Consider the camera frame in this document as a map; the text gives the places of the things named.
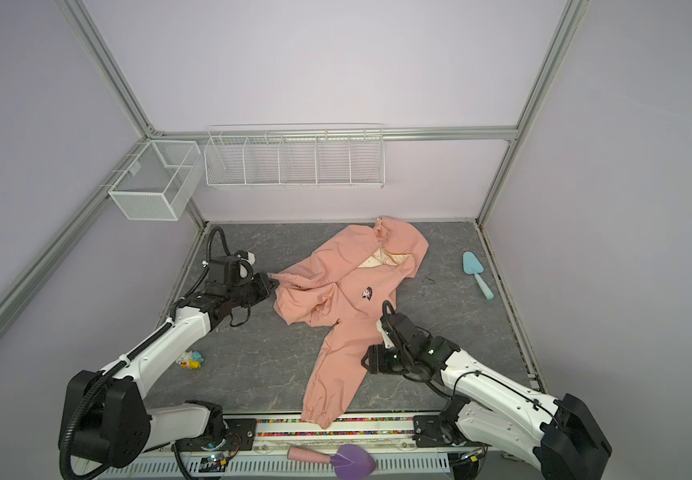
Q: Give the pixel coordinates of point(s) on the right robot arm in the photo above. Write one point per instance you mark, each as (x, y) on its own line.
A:
(560, 437)

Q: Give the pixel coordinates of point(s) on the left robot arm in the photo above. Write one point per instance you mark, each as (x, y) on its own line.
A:
(105, 419)

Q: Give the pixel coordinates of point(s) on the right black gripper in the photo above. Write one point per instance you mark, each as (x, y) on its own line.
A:
(377, 358)

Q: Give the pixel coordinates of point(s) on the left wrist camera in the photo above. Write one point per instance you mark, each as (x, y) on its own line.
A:
(231, 269)

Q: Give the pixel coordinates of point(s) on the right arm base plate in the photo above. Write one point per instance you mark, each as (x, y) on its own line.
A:
(438, 431)

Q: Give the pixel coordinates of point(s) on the teal plastic trowel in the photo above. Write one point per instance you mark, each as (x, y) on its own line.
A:
(472, 266)

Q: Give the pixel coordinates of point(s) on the white mesh box basket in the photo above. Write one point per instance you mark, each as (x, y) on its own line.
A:
(159, 181)

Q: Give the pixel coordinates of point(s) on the small colourful toy figure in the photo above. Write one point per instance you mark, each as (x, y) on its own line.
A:
(190, 360)

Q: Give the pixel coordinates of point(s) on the purple pink-handled scoop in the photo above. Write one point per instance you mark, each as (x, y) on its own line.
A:
(350, 462)

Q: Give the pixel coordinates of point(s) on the pink zip jacket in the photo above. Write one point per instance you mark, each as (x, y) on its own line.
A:
(342, 285)

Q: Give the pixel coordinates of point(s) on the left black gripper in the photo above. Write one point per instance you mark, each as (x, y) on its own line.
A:
(261, 279)

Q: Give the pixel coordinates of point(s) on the white wire shelf basket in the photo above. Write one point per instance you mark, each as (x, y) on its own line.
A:
(303, 155)

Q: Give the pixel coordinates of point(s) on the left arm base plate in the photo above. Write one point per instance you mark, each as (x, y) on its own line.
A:
(238, 435)

